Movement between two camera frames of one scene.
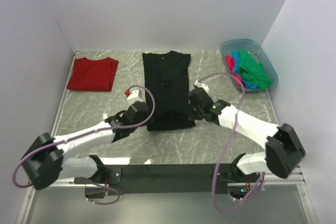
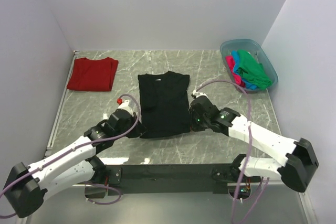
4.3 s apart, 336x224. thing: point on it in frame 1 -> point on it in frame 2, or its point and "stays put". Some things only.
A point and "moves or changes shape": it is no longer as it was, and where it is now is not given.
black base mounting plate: [169, 179] stays put
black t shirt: [166, 75] moves or changes shape
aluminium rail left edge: [74, 53] stays put
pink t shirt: [231, 63] stays put
